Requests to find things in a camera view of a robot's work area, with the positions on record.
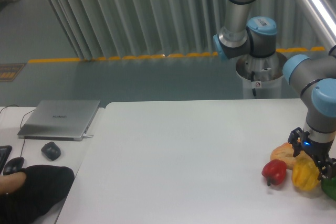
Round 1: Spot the silver closed laptop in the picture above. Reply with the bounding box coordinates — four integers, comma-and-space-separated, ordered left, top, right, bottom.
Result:
17, 100, 100, 141

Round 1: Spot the white usb plug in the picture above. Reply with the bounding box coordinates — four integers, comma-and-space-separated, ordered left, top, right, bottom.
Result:
82, 134, 94, 139

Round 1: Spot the yellow bell pepper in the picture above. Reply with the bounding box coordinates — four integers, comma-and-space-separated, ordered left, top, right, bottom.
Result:
291, 158, 320, 191

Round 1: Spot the black keyboard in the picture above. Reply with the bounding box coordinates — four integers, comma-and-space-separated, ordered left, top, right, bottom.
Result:
0, 145, 12, 173

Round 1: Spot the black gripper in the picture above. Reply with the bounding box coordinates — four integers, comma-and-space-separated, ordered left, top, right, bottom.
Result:
301, 138, 335, 180

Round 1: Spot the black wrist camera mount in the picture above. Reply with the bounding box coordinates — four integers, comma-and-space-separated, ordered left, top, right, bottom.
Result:
287, 127, 303, 157

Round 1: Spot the black mouse cable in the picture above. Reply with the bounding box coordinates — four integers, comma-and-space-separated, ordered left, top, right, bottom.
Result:
0, 104, 36, 158

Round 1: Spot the black computer mouse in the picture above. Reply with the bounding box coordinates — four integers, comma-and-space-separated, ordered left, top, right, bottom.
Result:
3, 157, 25, 176

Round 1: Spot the person's bare hand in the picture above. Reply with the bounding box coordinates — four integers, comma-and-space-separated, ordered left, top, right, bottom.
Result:
0, 172, 27, 195

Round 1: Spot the golden puff pastry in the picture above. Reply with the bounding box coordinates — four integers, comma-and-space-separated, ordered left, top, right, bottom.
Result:
270, 143, 310, 170

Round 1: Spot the black sleeved forearm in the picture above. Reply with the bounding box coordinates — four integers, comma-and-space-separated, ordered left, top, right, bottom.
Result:
1, 165, 75, 223

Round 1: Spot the black pedestal cable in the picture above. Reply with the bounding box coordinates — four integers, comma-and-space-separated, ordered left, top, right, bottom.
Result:
250, 70, 257, 99

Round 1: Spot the green bell pepper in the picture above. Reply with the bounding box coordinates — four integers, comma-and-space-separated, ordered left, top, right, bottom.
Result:
321, 177, 336, 201

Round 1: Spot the grey pleated curtain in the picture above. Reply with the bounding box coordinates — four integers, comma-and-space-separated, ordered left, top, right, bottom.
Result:
33, 0, 336, 60

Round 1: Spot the black earbuds case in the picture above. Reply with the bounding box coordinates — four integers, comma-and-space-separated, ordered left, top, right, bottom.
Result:
41, 142, 61, 161

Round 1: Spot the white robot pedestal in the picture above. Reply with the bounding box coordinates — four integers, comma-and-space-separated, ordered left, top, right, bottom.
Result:
236, 52, 287, 99

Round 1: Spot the red bell pepper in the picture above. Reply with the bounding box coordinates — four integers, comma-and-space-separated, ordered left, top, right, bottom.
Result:
261, 159, 287, 186

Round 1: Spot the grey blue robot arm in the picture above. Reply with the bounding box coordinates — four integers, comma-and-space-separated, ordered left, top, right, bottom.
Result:
213, 0, 335, 179

